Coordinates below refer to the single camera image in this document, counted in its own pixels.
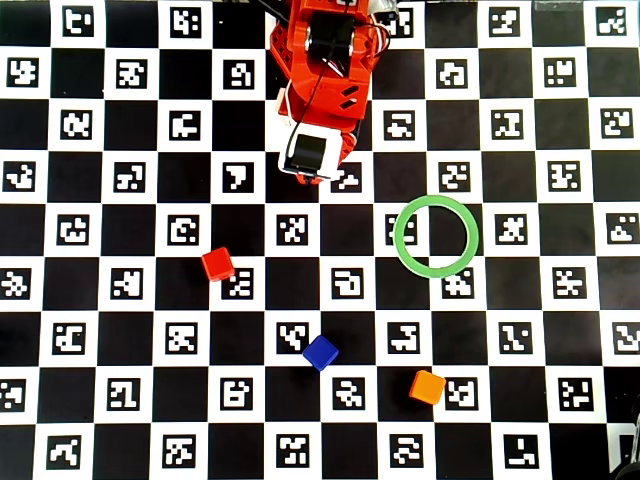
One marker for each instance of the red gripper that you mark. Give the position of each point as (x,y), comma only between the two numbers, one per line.
(309,151)

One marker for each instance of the red cube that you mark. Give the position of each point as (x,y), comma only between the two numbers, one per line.
(218,263)

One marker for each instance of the blue cube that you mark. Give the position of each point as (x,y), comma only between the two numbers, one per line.
(320,352)

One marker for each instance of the orange cube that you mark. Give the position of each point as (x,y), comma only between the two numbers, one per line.
(427,386)

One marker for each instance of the red robot arm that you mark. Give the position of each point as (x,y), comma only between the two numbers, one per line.
(299,35)

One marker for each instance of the grey tape wad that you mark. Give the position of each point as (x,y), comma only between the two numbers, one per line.
(382,7)

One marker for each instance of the black white marker board mat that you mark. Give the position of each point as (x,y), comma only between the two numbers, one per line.
(150,300)

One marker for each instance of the grey tape strip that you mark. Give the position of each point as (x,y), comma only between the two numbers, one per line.
(557,4)

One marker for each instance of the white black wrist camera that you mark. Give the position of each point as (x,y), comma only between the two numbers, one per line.
(332,150)

